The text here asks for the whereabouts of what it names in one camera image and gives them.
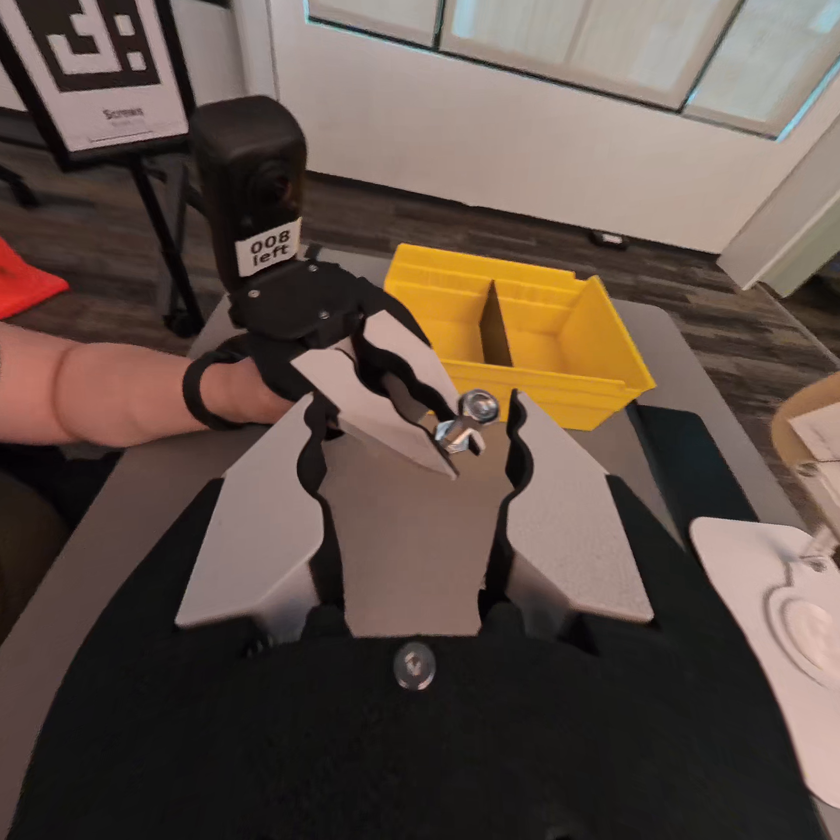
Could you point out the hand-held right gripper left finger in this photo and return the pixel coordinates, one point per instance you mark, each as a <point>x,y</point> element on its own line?
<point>256,525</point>

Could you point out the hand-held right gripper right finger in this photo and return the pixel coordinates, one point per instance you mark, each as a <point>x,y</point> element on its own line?
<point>577,531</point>

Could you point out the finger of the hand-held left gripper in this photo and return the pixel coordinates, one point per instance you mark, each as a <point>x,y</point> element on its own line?
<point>413,354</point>
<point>367,407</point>

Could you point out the steel hex bolt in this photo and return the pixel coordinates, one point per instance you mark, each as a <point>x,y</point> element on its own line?
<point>459,441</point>

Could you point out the yellow plastic bin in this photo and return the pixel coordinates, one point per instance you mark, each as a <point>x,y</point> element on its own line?
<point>544,394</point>

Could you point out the person's left forearm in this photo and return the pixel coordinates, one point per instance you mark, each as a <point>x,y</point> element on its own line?
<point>98,387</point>

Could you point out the person's left hand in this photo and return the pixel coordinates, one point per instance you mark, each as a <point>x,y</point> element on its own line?
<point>243,397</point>

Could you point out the dark bin divider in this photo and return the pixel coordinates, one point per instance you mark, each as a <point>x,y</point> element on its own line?
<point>495,328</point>

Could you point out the black easel stand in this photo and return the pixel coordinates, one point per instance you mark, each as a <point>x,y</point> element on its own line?
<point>172,262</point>

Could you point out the dark table mat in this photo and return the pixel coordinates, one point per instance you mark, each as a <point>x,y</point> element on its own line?
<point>689,459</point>

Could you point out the white metal stand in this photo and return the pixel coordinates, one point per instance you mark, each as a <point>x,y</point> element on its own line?
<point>741,571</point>

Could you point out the small black floor box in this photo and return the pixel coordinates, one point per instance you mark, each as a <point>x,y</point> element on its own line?
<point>609,239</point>

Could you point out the instruction sheet on stand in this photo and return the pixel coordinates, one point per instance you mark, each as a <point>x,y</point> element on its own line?
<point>781,426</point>

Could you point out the black white marker sign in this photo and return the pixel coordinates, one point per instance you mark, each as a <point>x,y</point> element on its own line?
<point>118,124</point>

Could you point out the printed instruction sheet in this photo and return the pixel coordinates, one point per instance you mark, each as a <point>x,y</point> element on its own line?
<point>820,430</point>

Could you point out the orange red cloth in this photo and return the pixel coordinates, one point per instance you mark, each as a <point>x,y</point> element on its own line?
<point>26,282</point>

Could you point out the glass window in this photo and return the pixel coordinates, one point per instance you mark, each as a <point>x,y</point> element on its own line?
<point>558,39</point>

